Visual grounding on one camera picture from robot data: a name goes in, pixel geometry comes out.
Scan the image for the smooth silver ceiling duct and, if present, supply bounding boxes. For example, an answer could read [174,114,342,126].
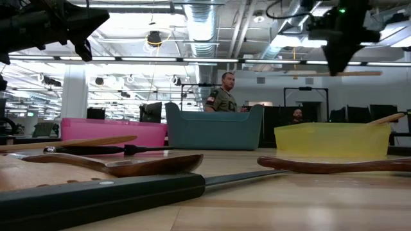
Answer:
[261,0,322,60]

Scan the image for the seated person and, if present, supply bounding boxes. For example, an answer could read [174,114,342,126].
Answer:
[290,108,304,125]

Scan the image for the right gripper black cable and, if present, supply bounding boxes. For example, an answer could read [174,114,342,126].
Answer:
[265,0,310,21]

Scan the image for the light wooden slotted spatula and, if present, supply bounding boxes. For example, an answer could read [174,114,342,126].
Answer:
[0,135,139,153]

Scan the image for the large black-handled kitchen knife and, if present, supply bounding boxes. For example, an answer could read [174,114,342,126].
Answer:
[0,169,288,231]

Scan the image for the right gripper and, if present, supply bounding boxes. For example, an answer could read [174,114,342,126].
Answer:
[307,3,381,77]

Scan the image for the black sheathed knife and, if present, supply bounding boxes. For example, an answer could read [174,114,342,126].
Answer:
[43,144,174,157]

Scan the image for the white building pillar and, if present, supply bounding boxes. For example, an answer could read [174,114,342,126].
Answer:
[60,71,89,119]

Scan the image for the yellow plastic bin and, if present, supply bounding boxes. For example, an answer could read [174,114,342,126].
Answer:
[274,122,392,158]

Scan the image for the standing person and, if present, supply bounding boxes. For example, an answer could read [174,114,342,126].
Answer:
[204,71,250,113]

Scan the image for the black partition panel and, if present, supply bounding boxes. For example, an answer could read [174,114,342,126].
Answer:
[258,105,322,149]

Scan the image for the teal plastic bin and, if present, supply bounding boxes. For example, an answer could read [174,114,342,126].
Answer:
[164,101,264,151]

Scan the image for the ceiling light panel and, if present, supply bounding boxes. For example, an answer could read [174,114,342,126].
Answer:
[271,34,328,49]

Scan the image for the pink plastic bin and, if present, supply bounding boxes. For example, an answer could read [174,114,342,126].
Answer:
[60,117,168,149]

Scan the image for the long ceiling light strip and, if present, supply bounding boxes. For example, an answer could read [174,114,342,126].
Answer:
[0,55,405,67]

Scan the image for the black computer monitor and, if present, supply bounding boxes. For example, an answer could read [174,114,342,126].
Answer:
[86,107,106,120]
[329,107,347,124]
[347,105,371,124]
[369,104,399,124]
[139,101,163,124]

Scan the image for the corrugated silver ceiling duct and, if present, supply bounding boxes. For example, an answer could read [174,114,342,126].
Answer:
[184,0,219,108]

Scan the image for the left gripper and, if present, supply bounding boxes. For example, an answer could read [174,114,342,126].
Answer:
[0,0,110,65]

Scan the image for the long labelled wooden fork spatula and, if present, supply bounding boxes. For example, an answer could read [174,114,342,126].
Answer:
[0,153,118,193]

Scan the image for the yellow hanging cord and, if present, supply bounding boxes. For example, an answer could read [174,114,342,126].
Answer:
[292,47,298,80]

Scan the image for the black metal stand frame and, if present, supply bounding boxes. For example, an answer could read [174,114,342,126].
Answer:
[283,86,329,123]

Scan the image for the dark wooden spoon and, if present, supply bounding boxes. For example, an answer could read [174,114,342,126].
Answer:
[21,152,205,178]
[256,155,411,175]

